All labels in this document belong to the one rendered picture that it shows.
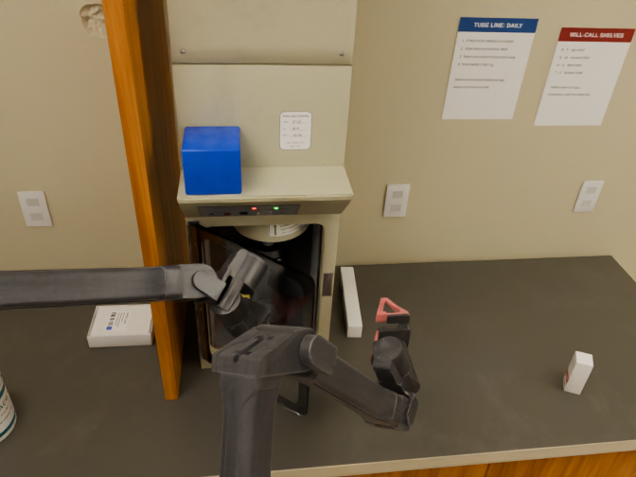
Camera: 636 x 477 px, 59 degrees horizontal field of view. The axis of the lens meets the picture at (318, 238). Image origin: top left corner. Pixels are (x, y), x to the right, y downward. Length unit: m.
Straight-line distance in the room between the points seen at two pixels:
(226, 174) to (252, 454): 0.50
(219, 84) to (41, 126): 0.69
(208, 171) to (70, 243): 0.88
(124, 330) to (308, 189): 0.72
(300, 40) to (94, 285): 0.53
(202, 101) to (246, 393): 0.57
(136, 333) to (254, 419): 0.89
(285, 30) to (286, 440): 0.86
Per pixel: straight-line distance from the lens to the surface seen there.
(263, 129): 1.09
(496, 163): 1.78
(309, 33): 1.04
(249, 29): 1.03
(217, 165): 1.00
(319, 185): 1.06
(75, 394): 1.50
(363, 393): 0.93
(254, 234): 1.24
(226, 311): 0.98
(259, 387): 0.68
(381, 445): 1.35
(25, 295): 0.91
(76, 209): 1.74
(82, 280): 0.92
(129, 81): 0.97
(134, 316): 1.59
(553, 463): 1.59
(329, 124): 1.10
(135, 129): 1.00
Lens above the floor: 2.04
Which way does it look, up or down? 35 degrees down
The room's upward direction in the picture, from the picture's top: 4 degrees clockwise
